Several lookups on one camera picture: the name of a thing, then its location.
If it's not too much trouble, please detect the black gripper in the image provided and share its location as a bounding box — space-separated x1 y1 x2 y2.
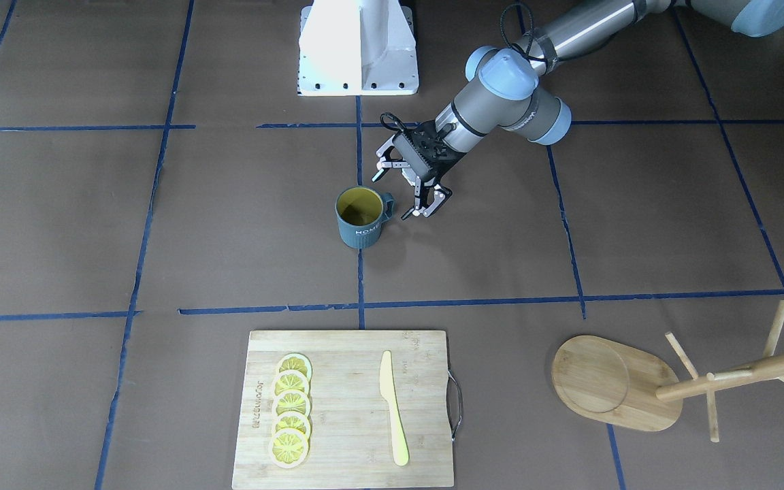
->
372 121 466 220

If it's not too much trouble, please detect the dark blue mug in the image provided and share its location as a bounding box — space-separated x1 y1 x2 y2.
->
335 186 395 249

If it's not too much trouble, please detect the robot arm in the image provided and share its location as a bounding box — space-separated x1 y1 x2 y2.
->
374 1 675 219

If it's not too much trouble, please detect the wooden cup rack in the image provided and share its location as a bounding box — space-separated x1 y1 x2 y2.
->
551 300 784 442

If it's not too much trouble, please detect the white mounting pillar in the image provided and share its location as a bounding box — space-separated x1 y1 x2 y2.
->
297 1 420 97

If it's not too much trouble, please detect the lemon slice two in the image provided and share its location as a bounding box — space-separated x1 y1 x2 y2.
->
274 370 310 396

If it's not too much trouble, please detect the lemon slice three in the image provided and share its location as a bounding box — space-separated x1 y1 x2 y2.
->
272 389 312 417

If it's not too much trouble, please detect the lemon slice four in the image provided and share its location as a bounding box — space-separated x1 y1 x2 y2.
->
272 410 313 438

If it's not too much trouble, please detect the bamboo cutting board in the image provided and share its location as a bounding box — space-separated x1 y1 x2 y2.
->
231 329 455 489

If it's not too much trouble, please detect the yellow plastic knife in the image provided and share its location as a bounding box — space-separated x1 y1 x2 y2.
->
379 350 410 466

